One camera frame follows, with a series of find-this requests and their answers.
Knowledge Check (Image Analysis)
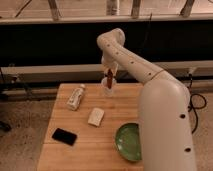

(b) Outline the black power cable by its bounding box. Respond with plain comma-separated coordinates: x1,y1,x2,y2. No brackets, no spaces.
187,71,208,135

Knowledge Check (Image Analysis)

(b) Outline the black smartphone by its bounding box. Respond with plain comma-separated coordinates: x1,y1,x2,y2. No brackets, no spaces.
52,128,77,145

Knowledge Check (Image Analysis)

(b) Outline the wooden table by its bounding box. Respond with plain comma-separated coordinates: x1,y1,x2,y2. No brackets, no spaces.
37,83,143,171

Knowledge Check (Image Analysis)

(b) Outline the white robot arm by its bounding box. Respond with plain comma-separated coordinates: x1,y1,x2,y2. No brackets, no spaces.
97,28,197,171

